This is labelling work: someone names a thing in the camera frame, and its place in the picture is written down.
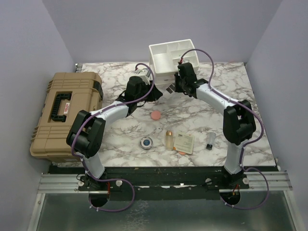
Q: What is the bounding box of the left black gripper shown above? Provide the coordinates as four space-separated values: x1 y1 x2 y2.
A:
136 80 163 103

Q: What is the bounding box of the eyeshadow palette plastic sleeve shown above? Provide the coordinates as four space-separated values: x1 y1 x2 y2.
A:
166 84 175 94

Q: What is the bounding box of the pink round compact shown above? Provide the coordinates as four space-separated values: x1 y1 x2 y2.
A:
151 111 161 121

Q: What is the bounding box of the white makeup organizer with drawers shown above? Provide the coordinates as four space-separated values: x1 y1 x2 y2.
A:
149 39 194 85

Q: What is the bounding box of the round blue lid jar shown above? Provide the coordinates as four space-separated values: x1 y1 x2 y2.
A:
140 137 153 150

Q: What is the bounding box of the cream sachet with barcode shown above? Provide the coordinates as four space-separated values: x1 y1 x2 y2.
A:
173 132 194 154

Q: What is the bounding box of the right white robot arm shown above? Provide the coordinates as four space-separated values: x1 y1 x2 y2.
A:
174 63 256 188

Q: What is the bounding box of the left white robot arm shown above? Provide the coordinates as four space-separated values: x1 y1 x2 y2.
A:
66 76 163 190

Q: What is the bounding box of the frosted gold cap bottle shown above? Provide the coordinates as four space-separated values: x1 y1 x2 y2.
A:
165 130 174 151

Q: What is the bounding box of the clear vial black cap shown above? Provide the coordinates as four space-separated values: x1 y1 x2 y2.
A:
206 132 216 150

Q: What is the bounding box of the tan hard tool case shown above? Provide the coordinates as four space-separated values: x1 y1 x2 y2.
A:
30 72 103 163

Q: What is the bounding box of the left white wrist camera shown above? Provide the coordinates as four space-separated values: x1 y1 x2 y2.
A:
134 68 152 85

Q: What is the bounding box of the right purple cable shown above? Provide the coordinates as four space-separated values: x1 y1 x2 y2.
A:
179 49 270 210

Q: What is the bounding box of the purple cable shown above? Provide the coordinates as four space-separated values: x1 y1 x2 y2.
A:
71 63 154 212
179 49 270 210

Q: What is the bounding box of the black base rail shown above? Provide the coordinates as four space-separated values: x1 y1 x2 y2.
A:
48 163 251 202

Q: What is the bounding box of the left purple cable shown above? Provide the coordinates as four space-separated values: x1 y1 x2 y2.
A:
71 63 154 212

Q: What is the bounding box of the aluminium rail frame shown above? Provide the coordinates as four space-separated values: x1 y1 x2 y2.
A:
28 167 301 231

